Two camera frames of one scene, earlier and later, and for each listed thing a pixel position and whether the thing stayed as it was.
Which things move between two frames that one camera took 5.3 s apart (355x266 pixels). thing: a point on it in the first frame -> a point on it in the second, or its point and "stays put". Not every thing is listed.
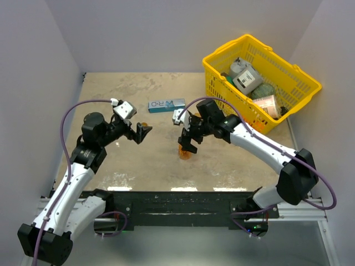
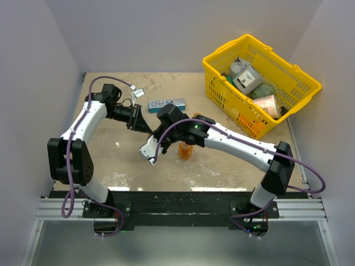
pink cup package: x=269 y=104 stays put
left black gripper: x=137 y=136 -> x=137 y=122
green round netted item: x=263 y=90 stays put
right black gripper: x=185 y=141 -> x=156 y=132
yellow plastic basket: x=292 y=84 stays put
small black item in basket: x=284 y=110 stays put
